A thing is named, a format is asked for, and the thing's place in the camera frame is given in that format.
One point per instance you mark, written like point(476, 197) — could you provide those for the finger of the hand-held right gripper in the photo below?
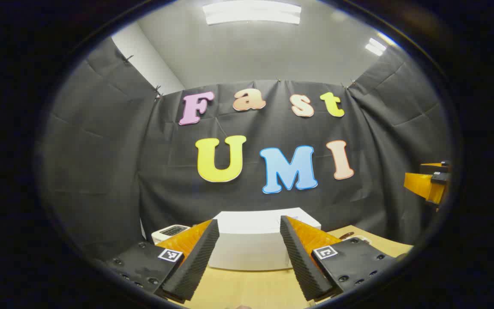
point(418, 182)

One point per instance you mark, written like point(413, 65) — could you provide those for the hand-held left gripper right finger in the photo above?
point(300, 266)

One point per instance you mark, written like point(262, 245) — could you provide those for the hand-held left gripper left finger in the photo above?
point(195, 266)

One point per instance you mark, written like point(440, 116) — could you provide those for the white microwave oven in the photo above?
point(251, 240)

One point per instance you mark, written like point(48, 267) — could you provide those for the white toaster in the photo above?
point(170, 231)

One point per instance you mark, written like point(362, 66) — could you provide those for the white divided grain dish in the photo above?
point(362, 239)

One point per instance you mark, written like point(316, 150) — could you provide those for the ceiling light panel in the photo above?
point(251, 12)
point(375, 46)

